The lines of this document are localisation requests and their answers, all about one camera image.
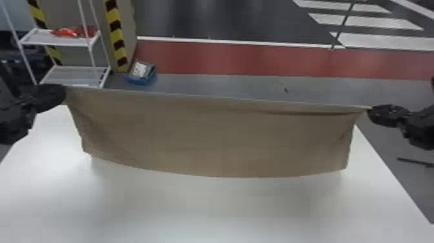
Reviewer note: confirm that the red snack packet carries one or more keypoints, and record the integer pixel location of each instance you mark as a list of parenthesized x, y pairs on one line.
[(73, 32)]

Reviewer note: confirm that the blue box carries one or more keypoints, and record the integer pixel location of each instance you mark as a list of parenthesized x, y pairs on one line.
[(141, 73)]

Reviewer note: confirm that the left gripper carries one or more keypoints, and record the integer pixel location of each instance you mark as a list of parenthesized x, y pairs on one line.
[(44, 96)]

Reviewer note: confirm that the yellow black striped post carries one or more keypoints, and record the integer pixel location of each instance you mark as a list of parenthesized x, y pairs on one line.
[(117, 37), (40, 18)]

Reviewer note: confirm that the beige towel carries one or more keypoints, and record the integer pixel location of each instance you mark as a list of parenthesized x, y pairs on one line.
[(210, 135)]

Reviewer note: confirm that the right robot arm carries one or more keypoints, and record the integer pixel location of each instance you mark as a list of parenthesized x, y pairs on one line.
[(422, 130)]

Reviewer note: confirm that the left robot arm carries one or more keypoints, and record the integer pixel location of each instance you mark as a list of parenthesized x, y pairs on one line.
[(13, 122)]

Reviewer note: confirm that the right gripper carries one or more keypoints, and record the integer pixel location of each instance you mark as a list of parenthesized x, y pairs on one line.
[(388, 115)]

